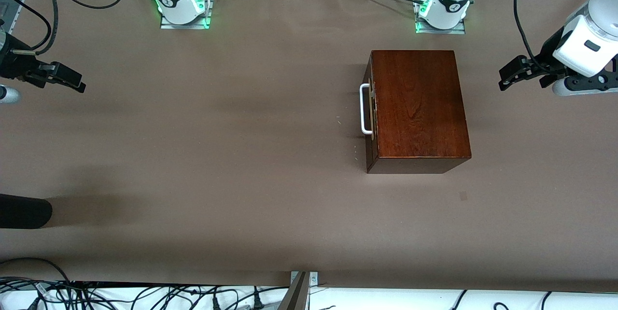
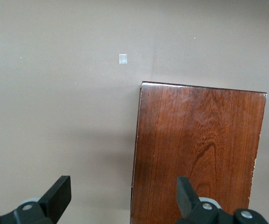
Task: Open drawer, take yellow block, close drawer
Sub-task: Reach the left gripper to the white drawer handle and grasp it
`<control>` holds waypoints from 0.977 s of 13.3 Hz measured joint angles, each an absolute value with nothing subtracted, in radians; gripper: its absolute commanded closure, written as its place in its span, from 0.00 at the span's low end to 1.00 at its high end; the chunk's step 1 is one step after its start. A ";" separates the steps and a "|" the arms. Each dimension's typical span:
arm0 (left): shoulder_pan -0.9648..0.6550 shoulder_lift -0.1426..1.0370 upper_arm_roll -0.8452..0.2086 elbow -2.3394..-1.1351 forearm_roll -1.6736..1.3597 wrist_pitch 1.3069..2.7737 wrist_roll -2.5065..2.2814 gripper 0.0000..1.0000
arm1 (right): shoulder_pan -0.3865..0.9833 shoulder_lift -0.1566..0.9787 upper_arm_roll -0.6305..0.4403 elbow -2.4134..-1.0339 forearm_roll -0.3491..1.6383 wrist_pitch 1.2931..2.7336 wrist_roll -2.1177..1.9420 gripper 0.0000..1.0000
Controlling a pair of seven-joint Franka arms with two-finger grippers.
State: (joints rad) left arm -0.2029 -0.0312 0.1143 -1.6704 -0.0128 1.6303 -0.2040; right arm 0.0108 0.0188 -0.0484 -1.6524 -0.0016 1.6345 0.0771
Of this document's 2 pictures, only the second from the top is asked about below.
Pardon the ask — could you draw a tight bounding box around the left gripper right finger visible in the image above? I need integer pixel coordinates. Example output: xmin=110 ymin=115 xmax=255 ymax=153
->
xmin=171 ymin=176 xmax=269 ymax=224

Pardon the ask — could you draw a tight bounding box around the dark brown wooden cabinet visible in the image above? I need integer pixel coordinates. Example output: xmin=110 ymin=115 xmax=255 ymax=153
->
xmin=130 ymin=81 xmax=268 ymax=224

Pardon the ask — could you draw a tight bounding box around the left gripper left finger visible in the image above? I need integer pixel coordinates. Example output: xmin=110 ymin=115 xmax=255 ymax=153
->
xmin=0 ymin=175 xmax=72 ymax=224

